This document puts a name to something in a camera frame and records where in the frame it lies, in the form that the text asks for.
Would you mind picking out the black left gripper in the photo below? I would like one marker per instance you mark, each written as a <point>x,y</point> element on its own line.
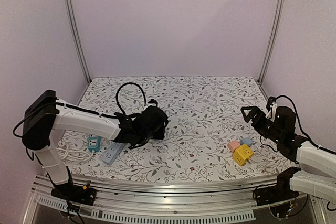
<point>160,133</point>

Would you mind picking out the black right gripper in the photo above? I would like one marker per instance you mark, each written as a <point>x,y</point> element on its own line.
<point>260,117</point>

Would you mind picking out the light blue power strip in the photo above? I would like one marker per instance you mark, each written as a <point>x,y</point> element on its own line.
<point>112,153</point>

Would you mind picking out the pink cube plug adapter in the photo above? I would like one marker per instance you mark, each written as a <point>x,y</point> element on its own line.
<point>233,145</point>

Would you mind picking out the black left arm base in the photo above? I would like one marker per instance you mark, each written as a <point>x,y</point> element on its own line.
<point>84,194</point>

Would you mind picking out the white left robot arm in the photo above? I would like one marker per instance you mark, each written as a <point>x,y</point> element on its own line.
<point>48,118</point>

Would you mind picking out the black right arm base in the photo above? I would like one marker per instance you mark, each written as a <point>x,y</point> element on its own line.
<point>265,194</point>

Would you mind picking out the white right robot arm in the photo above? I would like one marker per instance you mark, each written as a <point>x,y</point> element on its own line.
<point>314,173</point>

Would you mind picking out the blue cube plug adapter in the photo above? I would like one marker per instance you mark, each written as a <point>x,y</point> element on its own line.
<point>248,141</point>

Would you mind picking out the yellow cube plug adapter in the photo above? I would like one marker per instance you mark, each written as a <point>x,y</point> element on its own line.
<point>242,154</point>

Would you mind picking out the teal white power strip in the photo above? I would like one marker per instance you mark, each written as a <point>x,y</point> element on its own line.
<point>94,143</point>

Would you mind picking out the floral patterned table mat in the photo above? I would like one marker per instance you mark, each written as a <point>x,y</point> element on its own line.
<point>204,116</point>

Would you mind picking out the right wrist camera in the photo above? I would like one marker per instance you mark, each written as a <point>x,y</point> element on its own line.
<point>271,108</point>

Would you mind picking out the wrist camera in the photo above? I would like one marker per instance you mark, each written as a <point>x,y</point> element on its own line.
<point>271,108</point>
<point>152,102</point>

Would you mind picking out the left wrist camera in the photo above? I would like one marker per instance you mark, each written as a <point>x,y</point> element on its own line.
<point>152,102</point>

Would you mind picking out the aluminium front rail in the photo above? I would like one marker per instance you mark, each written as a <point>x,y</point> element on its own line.
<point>118,201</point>

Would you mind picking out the right aluminium frame post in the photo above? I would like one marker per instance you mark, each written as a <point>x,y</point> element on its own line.
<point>271,41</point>

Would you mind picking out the aluminium frame post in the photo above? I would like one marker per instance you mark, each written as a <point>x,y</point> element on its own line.
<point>271,41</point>
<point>77,40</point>

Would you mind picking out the left aluminium frame post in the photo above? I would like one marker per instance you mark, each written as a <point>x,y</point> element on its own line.
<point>77,40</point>

